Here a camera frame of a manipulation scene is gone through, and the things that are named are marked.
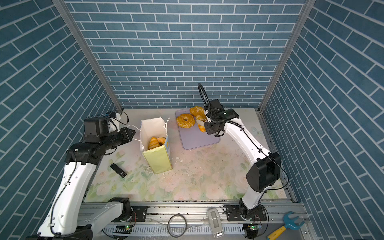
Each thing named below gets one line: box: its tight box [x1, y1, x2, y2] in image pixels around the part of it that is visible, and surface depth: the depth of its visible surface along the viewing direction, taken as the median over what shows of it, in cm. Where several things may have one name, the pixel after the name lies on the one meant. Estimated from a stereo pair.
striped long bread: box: [197, 124, 206, 133], surface depth 93 cm
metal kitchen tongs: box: [197, 83, 211, 106], surface depth 64 cm
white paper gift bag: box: [139, 117, 173, 174], surface depth 81 cm
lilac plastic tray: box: [175, 108, 221, 150], surface depth 104 cm
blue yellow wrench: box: [266, 211, 305, 240], surface depth 71 cm
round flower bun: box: [176, 114, 196, 129], surface depth 111 cm
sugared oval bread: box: [189, 106, 206, 119], surface depth 117 cm
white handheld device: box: [208, 208, 225, 239], surface depth 70 cm
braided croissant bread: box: [148, 136, 161, 150], surface depth 90 cm
